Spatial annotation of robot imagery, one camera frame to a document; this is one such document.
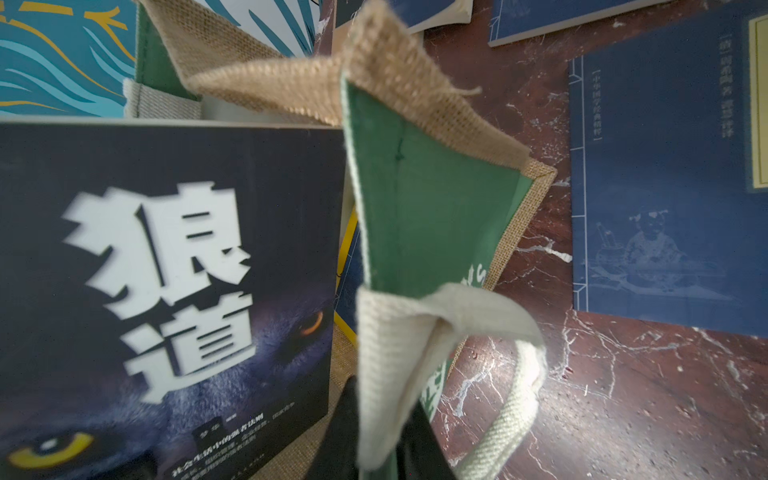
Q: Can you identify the blue book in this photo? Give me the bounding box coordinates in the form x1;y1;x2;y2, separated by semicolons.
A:
334;207;364;345
334;0;474;32
488;0;664;47

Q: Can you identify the blue book table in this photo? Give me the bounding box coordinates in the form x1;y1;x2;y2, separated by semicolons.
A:
569;1;767;337

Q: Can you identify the green beige canvas bag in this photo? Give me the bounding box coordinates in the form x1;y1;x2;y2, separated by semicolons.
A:
144;1;556;479

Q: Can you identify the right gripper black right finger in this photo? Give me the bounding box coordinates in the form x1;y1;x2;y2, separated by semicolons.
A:
396;402;456;480

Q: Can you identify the black wolf cover book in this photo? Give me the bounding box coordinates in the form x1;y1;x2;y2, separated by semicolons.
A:
1;119;345;479

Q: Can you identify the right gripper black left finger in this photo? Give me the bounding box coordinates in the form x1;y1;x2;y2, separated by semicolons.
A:
304;376;359;480

